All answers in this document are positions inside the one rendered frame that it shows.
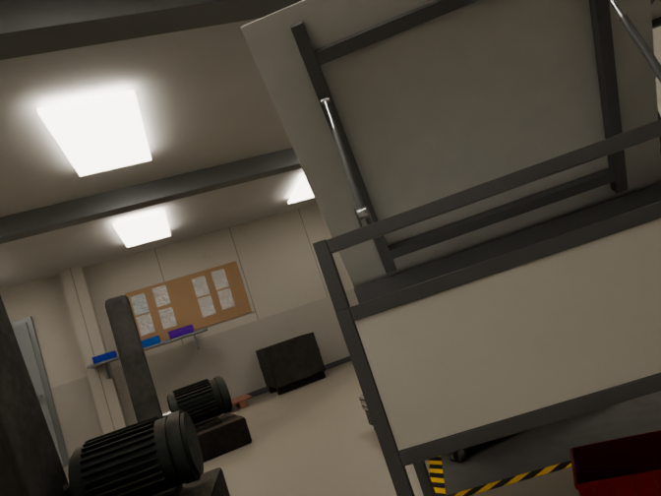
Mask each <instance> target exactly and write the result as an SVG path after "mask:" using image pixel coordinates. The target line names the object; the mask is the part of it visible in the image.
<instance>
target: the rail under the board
mask: <svg viewBox="0 0 661 496"><path fill-rule="evenodd" d="M660 201H661V182H660V183H657V184H654V185H651V186H648V187H645V188H642V189H640V190H637V191H634V192H631V193H628V194H626V195H623V196H620V197H617V198H615V199H612V200H609V201H606V202H603V203H600V204H597V205H594V206H591V207H589V208H586V209H583V210H580V211H577V212H574V213H571V214H568V215H565V216H562V217H558V218H555V219H552V220H549V221H546V222H543V223H540V224H537V225H535V226H532V227H529V228H526V229H524V230H521V231H518V232H515V233H512V234H509V235H507V236H504V237H501V238H498V239H495V240H492V241H489V242H486V243H483V244H481V245H478V246H475V247H472V248H469V249H466V250H463V251H460V252H457V253H455V254H452V255H449V256H446V257H444V258H441V259H438V260H435V261H432V262H429V263H427V264H424V265H421V266H418V267H415V268H412V269H409V270H406V271H403V272H401V273H398V274H395V275H392V276H389V277H386V278H383V279H378V280H376V281H373V282H370V283H367V284H364V285H361V286H358V287H355V288H354V291H355V294H356V297H357V300H358V303H359V304H360V303H363V302H366V301H369V300H372V299H375V298H378V297H381V296H384V295H387V294H390V293H393V292H395V291H398V290H401V289H404V288H407V287H409V286H412V285H415V284H418V283H421V282H424V281H427V280H430V279H434V278H437V277H440V276H443V275H446V274H449V273H452V272H455V271H458V270H461V269H464V268H467V267H470V266H473V265H476V264H478V263H481V262H484V261H487V260H490V259H493V258H496V257H499V256H502V255H505V254H508V253H510V252H513V251H516V250H519V249H521V248H524V247H527V246H530V245H533V244H536V243H539V242H542V241H545V240H548V239H551V238H554V237H557V236H560V235H563V234H565V233H568V232H571V231H574V230H577V229H580V228H583V227H586V226H588V225H591V224H594V223H597V222H600V221H603V220H606V219H608V218H611V217H616V216H619V215H622V214H625V213H628V212H631V211H634V210H637V209H640V208H643V207H646V206H649V205H651V204H654V203H657V202H660Z"/></svg>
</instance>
